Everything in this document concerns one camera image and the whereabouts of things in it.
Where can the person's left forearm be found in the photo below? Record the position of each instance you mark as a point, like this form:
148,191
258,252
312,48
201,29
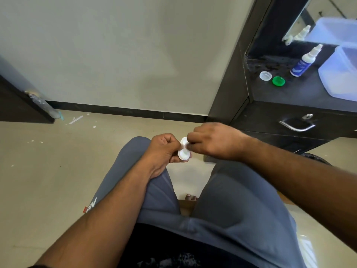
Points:
106,220

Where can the white contact lens case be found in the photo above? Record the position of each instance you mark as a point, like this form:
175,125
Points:
184,155

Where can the person's right hand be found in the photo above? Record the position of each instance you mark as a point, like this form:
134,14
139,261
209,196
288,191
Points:
220,142

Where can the dark wooden panel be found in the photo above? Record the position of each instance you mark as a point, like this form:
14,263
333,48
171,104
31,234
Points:
16,108

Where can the white floor scrap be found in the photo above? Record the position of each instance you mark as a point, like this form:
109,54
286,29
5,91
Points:
76,120

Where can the dresser mirror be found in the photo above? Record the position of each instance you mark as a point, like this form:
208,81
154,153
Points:
320,8

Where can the clear plastic wrap strip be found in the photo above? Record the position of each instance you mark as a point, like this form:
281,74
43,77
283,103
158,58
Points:
44,106

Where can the white clear lens cap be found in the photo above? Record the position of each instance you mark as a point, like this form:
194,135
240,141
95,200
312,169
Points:
265,76

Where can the brown wooden stool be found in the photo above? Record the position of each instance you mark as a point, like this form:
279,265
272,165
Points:
186,207

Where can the person's foot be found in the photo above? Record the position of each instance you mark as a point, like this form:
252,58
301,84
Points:
191,197

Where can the person's right forearm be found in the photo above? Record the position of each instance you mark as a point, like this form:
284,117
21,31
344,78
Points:
306,187

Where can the clear blue plastic container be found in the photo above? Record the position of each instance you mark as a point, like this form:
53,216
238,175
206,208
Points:
337,78

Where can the black lined trash bin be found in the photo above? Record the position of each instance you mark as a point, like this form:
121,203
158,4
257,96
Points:
316,159

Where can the green lens cap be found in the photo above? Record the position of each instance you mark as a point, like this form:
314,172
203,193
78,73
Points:
278,81

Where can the black dresser cabinet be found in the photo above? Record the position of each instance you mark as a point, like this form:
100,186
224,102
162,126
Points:
265,120

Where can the person's left hand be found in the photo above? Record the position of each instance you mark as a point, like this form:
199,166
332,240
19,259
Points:
161,153

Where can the grey trousers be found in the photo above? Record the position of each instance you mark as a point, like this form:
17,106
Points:
237,220

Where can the silver drawer lock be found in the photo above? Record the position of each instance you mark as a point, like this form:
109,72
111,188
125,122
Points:
307,117

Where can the dark shirt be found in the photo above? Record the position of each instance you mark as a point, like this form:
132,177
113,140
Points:
167,245

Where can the blue white solution bottle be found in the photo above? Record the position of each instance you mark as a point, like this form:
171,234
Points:
299,66

